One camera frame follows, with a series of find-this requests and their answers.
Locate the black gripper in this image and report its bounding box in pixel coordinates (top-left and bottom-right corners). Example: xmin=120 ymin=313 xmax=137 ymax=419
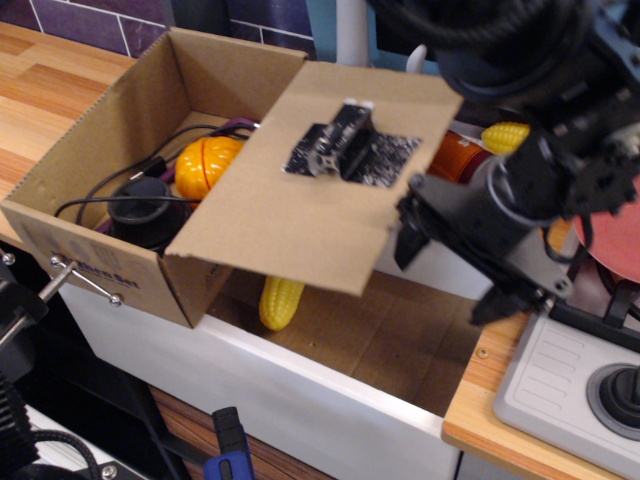
xmin=394 ymin=153 xmax=573 ymax=326

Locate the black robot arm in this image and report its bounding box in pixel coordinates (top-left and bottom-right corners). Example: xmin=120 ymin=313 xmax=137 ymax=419
xmin=373 ymin=1 xmax=639 ymax=325

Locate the red orange toy can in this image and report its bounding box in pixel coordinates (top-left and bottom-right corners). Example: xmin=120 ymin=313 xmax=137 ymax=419
xmin=427 ymin=131 xmax=492 ymax=184

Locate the yellow toy corn on counter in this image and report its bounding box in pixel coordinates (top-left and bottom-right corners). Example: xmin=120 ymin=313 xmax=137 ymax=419
xmin=481 ymin=122 xmax=531 ymax=155

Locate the white toy sink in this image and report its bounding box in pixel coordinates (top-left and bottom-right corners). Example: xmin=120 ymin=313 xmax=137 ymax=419
xmin=62 ymin=244 xmax=510 ymax=479

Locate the white toy stove top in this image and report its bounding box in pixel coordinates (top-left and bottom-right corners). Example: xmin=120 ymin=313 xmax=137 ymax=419
xmin=494 ymin=312 xmax=639 ymax=479

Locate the pink toy plate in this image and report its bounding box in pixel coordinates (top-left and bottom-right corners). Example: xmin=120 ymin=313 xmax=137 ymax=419
xmin=589 ymin=200 xmax=640 ymax=283

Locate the black stove burner grate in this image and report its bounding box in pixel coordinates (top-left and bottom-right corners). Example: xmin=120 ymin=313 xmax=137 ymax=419
xmin=548 ymin=255 xmax=639 ymax=353

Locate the yellow toy corn in sink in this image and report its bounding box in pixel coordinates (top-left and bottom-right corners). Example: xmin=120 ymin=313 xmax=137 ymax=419
xmin=258 ymin=276 xmax=305 ymax=331

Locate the black stove knob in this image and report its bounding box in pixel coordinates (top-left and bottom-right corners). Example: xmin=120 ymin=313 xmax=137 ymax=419
xmin=586 ymin=363 xmax=639 ymax=442

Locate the grey toy faucet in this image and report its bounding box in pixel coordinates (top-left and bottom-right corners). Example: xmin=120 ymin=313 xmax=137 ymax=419
xmin=335 ymin=0 xmax=428 ymax=74

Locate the orange toy pumpkin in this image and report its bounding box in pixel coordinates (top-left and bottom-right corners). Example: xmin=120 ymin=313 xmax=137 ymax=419
xmin=174 ymin=136 xmax=243 ymax=200

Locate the light blue chalkboard panel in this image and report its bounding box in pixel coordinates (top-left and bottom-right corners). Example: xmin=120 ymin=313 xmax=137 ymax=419
xmin=306 ymin=0 xmax=439 ymax=75

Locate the black round device in box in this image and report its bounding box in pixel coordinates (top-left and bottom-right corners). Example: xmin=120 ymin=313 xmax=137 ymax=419
xmin=107 ymin=177 xmax=192 ymax=255

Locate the black clamp body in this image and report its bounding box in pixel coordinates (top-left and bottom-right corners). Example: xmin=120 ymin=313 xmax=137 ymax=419
xmin=1 ymin=265 xmax=48 ymax=479

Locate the black taped handle on flap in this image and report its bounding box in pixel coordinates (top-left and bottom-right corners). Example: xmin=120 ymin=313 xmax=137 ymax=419
xmin=283 ymin=99 xmax=422 ymax=188

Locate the blue black clamp handle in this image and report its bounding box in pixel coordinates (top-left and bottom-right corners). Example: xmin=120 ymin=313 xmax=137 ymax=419
xmin=203 ymin=407 xmax=256 ymax=480

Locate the metal clamp screw handle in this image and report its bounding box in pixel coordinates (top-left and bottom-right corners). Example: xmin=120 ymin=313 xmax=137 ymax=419
xmin=39 ymin=255 xmax=123 ymax=308

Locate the black cable in box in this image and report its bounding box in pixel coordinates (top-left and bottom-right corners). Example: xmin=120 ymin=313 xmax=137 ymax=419
xmin=54 ymin=123 xmax=261 ymax=226

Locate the black braided cable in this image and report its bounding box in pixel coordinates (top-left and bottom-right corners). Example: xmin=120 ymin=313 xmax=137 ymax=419
xmin=29 ymin=428 xmax=101 ymax=480

